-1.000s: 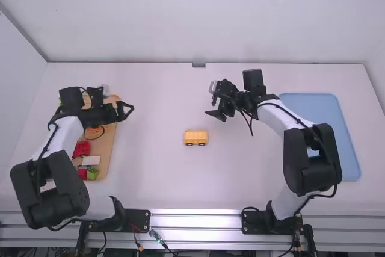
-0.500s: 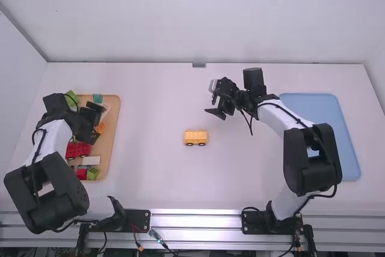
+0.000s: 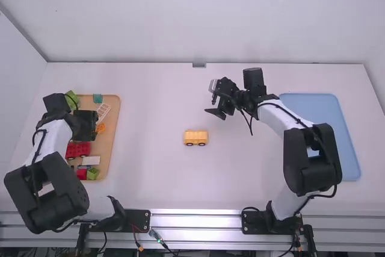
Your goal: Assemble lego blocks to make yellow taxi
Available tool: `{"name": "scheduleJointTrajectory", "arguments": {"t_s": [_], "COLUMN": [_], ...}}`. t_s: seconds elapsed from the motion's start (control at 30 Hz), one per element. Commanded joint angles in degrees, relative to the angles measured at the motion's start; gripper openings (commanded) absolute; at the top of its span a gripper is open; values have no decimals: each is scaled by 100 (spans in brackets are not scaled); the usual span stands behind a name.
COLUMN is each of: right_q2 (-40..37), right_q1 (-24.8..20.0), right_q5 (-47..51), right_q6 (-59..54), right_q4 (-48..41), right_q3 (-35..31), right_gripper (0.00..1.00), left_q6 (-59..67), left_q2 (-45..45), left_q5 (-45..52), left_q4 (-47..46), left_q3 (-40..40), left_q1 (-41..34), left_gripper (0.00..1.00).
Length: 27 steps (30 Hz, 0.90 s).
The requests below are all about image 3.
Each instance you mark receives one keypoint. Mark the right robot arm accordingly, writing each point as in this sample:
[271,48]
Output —
[270,115]

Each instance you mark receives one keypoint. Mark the blue mat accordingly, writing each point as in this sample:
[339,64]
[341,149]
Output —
[346,136]

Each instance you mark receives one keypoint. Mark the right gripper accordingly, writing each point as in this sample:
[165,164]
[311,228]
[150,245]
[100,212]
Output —
[228,94]

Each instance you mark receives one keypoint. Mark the tan tray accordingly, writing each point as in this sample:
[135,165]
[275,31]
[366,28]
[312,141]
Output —
[112,136]

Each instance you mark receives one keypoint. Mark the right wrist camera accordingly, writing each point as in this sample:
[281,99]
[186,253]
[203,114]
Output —
[213,85]

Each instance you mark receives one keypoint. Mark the teal clear toy brick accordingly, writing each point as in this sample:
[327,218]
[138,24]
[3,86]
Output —
[98,98]

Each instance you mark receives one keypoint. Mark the orange toy brick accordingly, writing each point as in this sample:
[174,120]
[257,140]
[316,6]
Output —
[101,128]

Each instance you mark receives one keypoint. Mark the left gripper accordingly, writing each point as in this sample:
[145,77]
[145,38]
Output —
[85,124]

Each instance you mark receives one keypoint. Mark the red wheeled toy brick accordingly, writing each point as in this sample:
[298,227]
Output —
[77,149]

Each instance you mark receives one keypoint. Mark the silver rails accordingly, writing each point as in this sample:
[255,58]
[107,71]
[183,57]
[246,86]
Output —
[195,218]

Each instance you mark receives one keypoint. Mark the yellow toy car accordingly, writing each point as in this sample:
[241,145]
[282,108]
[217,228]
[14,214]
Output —
[195,137]

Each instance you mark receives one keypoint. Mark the green toy brick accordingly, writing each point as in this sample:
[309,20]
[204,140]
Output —
[93,174]
[71,96]

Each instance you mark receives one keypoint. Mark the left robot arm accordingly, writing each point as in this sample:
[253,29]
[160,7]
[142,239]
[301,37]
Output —
[51,136]

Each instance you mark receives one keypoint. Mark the white fence toy brick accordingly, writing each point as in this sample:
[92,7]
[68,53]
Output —
[103,111]

